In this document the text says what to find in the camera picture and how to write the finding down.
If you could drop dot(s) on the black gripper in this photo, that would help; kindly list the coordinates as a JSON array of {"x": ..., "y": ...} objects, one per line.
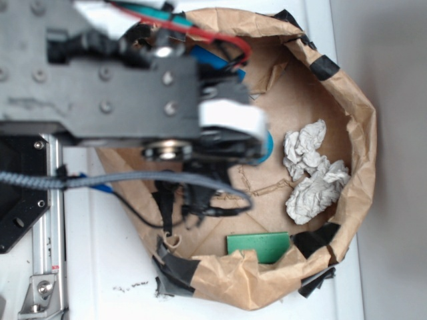
[{"x": 232, "y": 132}]

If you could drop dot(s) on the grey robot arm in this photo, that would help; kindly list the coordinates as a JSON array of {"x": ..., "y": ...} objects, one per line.
[{"x": 179, "y": 99}]

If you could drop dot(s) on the blue rectangular block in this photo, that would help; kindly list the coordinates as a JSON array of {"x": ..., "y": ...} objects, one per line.
[{"x": 212, "y": 60}]

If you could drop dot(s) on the crumpled white paper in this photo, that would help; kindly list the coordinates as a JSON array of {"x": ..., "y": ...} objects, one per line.
[{"x": 320, "y": 182}]

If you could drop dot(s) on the brown paper bag tray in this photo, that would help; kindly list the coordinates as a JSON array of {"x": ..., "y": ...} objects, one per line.
[{"x": 295, "y": 85}]

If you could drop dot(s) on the green rectangular block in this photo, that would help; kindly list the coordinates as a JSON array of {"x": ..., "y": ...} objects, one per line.
[{"x": 269, "y": 247}]

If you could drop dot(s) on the black octagonal mount plate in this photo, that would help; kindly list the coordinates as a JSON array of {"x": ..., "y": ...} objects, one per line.
[{"x": 21, "y": 207}]

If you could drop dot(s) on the aluminium extrusion rail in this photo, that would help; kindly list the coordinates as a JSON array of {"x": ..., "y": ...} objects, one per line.
[{"x": 49, "y": 248}]

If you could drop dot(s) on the metal corner bracket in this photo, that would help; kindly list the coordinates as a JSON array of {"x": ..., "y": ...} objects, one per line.
[{"x": 42, "y": 298}]

